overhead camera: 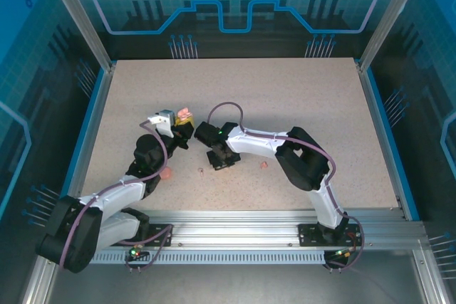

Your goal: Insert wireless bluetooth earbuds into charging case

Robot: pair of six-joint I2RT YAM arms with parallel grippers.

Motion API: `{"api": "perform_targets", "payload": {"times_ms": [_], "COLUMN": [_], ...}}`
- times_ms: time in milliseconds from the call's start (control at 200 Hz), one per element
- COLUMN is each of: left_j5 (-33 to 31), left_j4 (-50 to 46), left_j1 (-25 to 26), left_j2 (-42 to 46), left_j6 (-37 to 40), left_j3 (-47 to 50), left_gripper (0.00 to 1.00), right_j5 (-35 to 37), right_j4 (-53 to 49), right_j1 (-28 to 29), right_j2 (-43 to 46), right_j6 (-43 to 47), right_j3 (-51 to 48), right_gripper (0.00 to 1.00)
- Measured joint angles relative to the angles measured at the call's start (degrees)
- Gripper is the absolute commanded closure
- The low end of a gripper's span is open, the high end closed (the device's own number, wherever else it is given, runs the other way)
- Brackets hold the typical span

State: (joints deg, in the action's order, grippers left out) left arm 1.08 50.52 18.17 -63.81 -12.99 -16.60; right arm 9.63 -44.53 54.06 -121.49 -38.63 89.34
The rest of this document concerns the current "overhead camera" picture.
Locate blue edged aluminium side rail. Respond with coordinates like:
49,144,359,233
356,58,420,221
66,61,118,200

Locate power connector with LEDs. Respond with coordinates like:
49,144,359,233
333,246,357,261
128,246,149,262

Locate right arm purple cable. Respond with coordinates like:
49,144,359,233
207,101,364,273

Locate aluminium front rail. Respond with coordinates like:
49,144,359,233
90,209,427,252

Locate grey slotted cable duct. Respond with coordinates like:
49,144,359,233
88,251,327,266

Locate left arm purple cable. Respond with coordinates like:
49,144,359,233
58,120,175,273

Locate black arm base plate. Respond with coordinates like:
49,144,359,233
117,224,175,248
297,224,364,248

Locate aluminium frame post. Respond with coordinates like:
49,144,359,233
356,0,430,73
39,0,117,72

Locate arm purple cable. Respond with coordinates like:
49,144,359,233
58,120,175,273
207,101,364,273

